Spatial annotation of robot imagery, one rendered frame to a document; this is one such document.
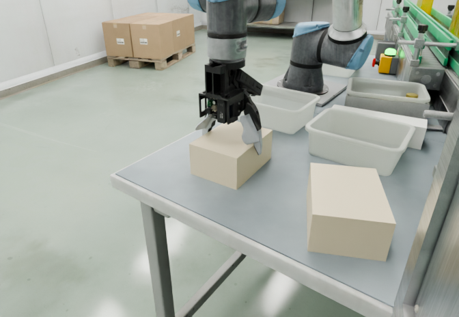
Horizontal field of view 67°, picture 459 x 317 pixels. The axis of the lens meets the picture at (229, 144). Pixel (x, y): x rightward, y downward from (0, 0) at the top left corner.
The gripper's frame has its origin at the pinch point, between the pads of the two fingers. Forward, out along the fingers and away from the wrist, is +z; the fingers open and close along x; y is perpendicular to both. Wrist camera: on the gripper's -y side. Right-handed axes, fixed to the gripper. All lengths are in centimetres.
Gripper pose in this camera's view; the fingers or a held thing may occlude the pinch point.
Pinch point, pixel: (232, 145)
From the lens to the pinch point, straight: 78.0
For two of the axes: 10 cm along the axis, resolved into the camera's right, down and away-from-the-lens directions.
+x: 8.4, 2.4, -4.8
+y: -5.4, 3.8, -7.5
